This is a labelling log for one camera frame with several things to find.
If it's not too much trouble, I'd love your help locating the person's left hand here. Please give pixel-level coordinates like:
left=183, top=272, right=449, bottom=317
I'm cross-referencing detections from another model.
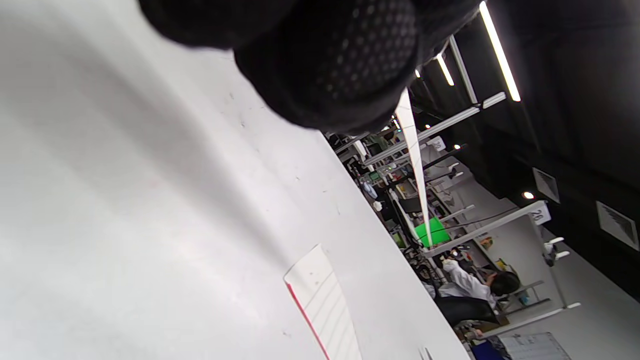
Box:
left=137, top=0, right=483, bottom=135

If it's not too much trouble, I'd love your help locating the white lined paper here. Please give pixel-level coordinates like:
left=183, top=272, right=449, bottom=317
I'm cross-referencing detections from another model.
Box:
left=394, top=89, right=434, bottom=248

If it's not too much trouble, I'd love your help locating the cut lined paper piece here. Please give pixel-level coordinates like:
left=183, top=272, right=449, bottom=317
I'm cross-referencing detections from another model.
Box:
left=283, top=243, right=363, bottom=360

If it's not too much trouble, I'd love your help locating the short ceiling light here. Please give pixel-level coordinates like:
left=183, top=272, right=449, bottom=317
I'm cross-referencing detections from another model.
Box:
left=435, top=52, right=456, bottom=87

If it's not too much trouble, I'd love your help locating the white overhead beam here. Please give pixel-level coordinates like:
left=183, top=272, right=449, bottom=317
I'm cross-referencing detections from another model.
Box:
left=362, top=91, right=508, bottom=167

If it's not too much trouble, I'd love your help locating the long ceiling light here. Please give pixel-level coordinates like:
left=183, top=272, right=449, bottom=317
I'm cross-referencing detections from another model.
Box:
left=479, top=0, right=522, bottom=103

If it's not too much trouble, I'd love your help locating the green box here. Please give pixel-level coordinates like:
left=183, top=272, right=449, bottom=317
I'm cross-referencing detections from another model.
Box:
left=414, top=216, right=451, bottom=248

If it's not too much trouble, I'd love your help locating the white printed board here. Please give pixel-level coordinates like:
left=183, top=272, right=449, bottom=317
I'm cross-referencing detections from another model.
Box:
left=497, top=331, right=571, bottom=360

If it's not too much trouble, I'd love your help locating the white partition frame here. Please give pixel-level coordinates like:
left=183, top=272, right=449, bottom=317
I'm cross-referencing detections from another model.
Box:
left=422, top=200, right=583, bottom=338

